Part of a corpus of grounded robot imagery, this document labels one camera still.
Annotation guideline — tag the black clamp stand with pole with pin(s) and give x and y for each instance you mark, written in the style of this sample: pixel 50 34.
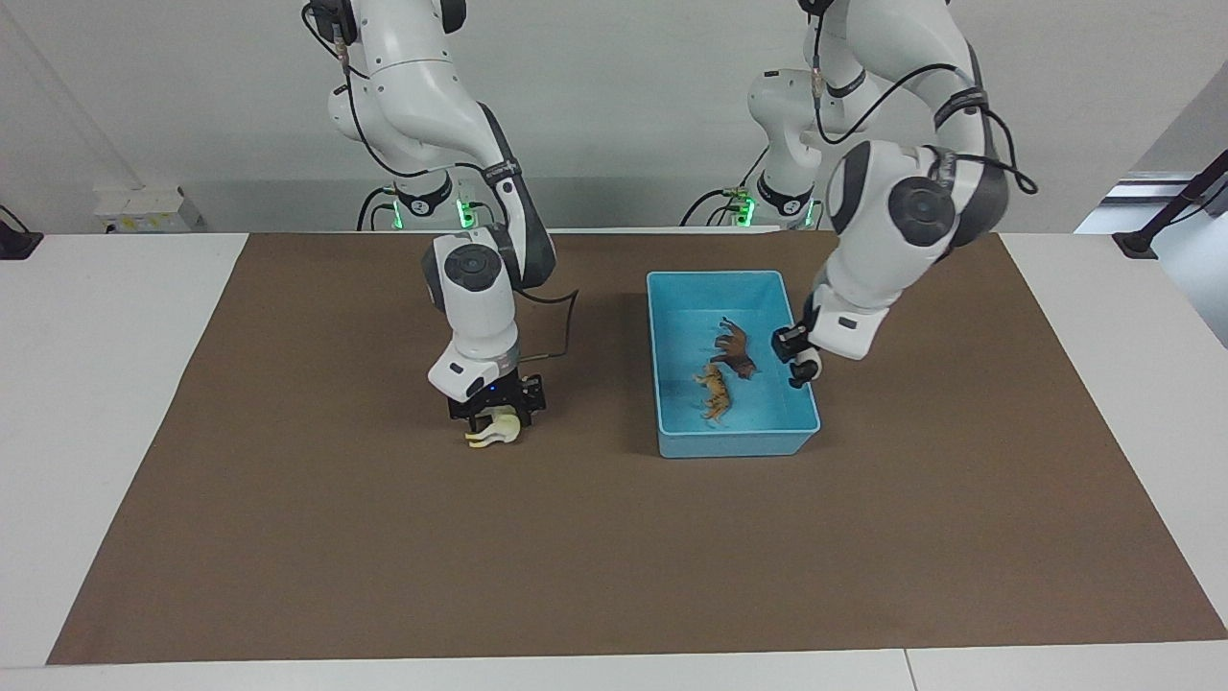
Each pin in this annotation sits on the black clamp stand with pole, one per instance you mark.
pixel 1139 242

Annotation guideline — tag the light blue storage box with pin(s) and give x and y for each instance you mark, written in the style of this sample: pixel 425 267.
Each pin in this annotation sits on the light blue storage box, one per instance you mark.
pixel 767 422

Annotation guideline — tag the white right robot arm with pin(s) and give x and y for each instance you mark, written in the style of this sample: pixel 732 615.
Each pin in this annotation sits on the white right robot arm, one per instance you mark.
pixel 475 307

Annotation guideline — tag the black table clamp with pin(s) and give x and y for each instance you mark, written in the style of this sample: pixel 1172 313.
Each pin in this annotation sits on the black table clamp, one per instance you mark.
pixel 17 245

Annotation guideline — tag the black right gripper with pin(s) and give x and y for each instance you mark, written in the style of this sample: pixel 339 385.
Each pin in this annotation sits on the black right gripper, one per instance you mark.
pixel 508 395

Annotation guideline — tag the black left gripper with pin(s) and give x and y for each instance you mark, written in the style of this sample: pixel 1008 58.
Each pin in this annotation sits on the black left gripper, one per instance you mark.
pixel 808 315

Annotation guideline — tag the orange tiger toy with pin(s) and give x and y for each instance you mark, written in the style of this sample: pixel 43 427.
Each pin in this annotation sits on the orange tiger toy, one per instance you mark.
pixel 715 393

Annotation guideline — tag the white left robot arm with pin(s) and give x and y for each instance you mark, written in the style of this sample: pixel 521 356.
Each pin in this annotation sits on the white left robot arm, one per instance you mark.
pixel 902 221

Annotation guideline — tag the brown table mat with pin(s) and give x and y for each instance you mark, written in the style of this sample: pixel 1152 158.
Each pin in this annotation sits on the brown table mat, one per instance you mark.
pixel 480 557

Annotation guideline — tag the cream llama toy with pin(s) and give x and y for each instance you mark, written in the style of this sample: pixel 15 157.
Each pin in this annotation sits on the cream llama toy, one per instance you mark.
pixel 499 429

